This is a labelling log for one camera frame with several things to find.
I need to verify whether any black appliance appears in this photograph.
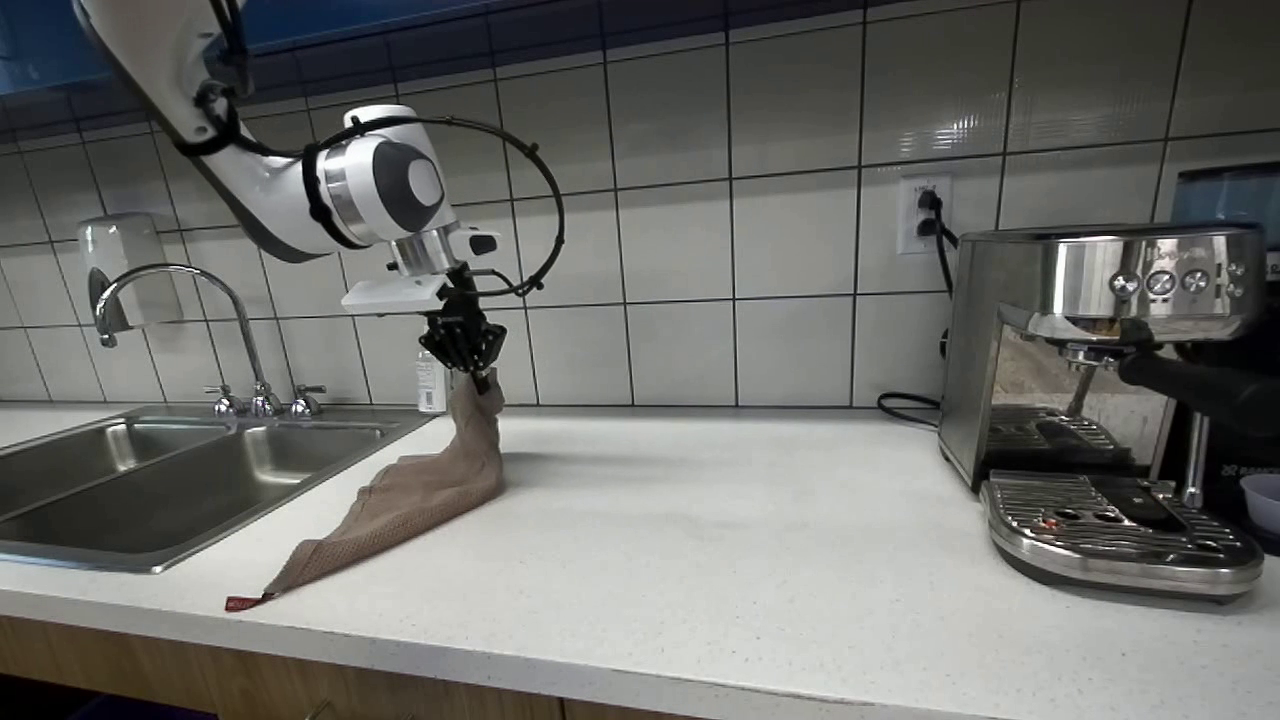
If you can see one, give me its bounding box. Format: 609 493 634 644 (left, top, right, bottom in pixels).
1117 290 1280 546

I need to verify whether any wall soap dispenser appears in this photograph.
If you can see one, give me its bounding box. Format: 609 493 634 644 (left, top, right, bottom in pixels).
78 212 187 333

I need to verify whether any small white bottle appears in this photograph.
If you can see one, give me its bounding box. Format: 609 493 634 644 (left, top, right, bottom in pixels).
416 347 449 415

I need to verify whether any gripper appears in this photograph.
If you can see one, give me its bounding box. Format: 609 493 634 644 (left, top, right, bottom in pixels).
419 262 508 395

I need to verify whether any brown towel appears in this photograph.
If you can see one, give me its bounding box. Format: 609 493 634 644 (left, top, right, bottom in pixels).
225 372 507 612

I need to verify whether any black cable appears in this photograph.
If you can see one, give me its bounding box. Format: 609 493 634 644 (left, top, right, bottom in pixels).
877 189 963 430

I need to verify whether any steel espresso machine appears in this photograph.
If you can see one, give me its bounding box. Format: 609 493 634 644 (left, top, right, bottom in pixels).
937 221 1269 603

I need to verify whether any chrome tap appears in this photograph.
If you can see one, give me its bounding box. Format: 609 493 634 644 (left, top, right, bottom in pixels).
93 263 329 420

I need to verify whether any small white cup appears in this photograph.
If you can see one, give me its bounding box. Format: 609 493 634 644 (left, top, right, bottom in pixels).
1239 472 1280 537

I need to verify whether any white wall socket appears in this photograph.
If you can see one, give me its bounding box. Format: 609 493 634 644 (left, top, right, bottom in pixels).
897 174 954 256

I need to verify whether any steel sink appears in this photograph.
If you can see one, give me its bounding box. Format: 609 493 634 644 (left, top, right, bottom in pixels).
0 404 437 574

